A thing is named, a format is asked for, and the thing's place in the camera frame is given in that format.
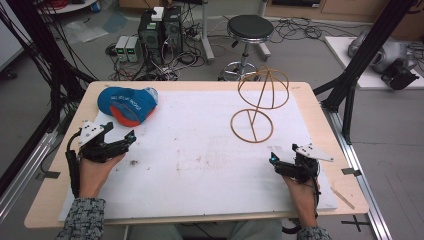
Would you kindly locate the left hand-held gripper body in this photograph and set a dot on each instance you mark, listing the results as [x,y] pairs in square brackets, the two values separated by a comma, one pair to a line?
[100,150]

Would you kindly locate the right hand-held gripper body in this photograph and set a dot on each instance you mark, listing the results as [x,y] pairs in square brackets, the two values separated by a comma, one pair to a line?
[301,165]

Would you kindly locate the blue cap with orange brim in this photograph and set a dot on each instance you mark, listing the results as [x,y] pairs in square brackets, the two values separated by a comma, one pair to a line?
[128,105]

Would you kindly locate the person's left hand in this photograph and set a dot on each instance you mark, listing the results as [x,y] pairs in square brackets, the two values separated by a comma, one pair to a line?
[95,175]

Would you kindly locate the person's right hand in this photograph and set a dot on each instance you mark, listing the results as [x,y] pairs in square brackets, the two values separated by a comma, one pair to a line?
[301,200]

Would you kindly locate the grey tape piece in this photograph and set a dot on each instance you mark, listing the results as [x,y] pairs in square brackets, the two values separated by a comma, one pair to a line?
[351,171]
[48,175]

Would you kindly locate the thin wooden stick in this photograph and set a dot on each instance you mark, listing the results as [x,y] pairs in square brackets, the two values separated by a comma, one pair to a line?
[343,199]

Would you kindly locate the white foam mat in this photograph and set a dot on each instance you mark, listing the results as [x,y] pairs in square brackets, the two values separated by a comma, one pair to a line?
[200,160]

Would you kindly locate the black tape cross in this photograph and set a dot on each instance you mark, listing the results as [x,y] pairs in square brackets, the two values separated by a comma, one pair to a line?
[356,222]

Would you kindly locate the grey bench power supply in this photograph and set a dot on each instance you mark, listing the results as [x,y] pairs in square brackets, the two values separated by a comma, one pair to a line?
[121,48]
[134,49]

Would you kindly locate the clear plastic sheet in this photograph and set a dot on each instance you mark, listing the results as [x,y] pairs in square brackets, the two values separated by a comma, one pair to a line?
[83,31]

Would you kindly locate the person's legs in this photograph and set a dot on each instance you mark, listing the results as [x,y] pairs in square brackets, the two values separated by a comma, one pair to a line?
[206,231]

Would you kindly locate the black computer tower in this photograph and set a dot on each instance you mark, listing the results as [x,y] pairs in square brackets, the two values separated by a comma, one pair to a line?
[150,36]
[172,30]

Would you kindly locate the white platform board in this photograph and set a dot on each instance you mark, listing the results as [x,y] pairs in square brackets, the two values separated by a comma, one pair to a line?
[343,53]

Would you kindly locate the white box device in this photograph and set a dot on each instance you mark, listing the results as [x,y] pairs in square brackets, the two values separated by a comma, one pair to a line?
[157,13]

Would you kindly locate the black device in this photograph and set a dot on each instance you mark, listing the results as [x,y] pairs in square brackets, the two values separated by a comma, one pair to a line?
[400,76]

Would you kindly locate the black round stool chrome base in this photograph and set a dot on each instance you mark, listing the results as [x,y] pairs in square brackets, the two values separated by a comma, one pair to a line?
[250,28]

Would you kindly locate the grey desk leg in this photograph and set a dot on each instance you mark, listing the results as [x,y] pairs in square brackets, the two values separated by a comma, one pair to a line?
[207,33]

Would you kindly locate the grey robot device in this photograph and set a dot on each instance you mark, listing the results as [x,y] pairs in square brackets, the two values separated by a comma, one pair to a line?
[386,53]

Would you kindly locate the aluminium rail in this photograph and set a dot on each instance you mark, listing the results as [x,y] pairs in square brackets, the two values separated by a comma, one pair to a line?
[23,173]
[360,173]

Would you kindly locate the black metal frame post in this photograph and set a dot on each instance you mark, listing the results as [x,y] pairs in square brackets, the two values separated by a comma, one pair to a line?
[363,56]
[43,50]

